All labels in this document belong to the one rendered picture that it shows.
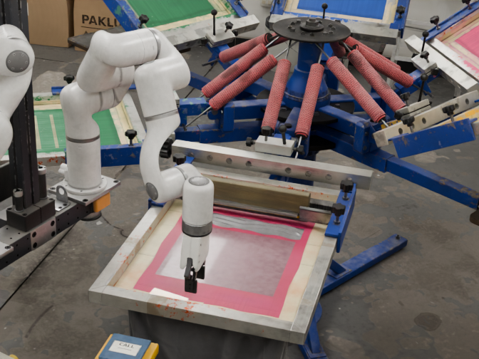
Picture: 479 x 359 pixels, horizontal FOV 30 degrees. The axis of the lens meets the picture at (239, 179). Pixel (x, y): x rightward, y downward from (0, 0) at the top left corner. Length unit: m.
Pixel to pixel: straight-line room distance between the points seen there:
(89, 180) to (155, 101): 0.48
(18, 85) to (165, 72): 0.34
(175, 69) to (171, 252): 0.65
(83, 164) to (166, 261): 0.36
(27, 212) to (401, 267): 2.45
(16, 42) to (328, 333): 2.32
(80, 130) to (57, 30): 4.66
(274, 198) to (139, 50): 0.77
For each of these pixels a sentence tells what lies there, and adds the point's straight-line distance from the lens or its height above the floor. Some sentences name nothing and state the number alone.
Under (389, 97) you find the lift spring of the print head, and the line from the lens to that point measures 3.34.
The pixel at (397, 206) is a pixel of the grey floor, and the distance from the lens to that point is 4.98.
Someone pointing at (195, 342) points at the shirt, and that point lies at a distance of 2.50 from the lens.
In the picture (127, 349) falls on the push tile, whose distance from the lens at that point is 2.23.
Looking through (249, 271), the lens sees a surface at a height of 0.96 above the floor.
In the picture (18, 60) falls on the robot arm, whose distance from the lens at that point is 2.02.
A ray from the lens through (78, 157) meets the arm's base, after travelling 2.51.
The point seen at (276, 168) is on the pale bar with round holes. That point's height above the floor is 1.02.
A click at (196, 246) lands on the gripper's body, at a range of 2.18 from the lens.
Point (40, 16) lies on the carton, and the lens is 7.13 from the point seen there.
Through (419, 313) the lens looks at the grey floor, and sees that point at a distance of 4.15.
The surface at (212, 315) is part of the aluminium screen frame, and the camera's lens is 2.31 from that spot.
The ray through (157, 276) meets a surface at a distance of 2.52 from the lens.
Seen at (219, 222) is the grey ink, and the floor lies 0.96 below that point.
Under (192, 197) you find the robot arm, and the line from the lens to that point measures 2.13.
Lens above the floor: 2.35
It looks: 27 degrees down
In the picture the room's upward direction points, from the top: 3 degrees clockwise
